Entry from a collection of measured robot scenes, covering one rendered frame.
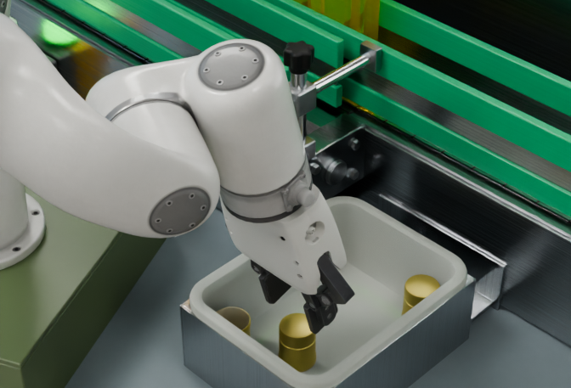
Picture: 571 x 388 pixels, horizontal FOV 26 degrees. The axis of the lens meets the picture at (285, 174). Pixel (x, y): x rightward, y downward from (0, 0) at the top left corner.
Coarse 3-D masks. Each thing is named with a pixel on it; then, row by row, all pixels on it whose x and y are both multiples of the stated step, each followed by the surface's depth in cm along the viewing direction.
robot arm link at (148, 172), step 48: (0, 48) 79; (0, 96) 79; (48, 96) 79; (0, 144) 81; (48, 144) 80; (96, 144) 80; (144, 144) 82; (192, 144) 86; (48, 192) 82; (96, 192) 82; (144, 192) 83; (192, 192) 85
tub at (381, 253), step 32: (352, 224) 124; (384, 224) 121; (352, 256) 126; (384, 256) 122; (416, 256) 119; (448, 256) 116; (224, 288) 115; (256, 288) 118; (352, 288) 123; (384, 288) 123; (448, 288) 113; (224, 320) 110; (256, 320) 120; (352, 320) 120; (384, 320) 120; (416, 320) 110; (256, 352) 106; (320, 352) 116; (352, 352) 116; (320, 384) 104
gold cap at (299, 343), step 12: (288, 324) 113; (300, 324) 113; (288, 336) 112; (300, 336) 112; (312, 336) 112; (288, 348) 113; (300, 348) 113; (312, 348) 113; (288, 360) 114; (300, 360) 113; (312, 360) 114
